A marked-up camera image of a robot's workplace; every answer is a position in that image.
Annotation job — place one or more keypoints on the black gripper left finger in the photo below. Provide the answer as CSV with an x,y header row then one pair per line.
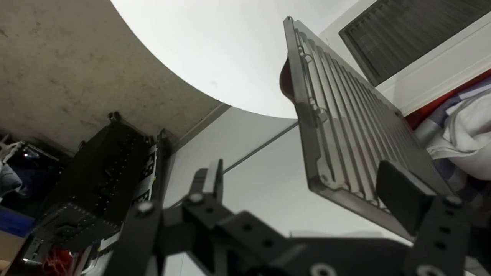
x,y
208,182

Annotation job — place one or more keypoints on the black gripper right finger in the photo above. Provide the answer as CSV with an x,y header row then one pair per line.
x,y
415,206

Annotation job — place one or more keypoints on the smoked cabinet door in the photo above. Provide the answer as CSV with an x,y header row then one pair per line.
x,y
349,130

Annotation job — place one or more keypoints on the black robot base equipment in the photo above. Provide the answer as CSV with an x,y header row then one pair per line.
x,y
90,199

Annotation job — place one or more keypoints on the white cloth in cabinet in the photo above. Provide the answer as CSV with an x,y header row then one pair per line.
x,y
466,139

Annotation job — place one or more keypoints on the white stacked cabinet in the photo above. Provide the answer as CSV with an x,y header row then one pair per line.
x,y
456,62

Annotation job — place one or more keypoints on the bottom smoked cabinet doors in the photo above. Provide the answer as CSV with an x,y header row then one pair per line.
x,y
392,35

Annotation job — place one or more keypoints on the orange cloth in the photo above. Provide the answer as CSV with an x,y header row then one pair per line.
x,y
415,119

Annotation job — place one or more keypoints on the white round table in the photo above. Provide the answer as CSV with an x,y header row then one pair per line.
x,y
232,50

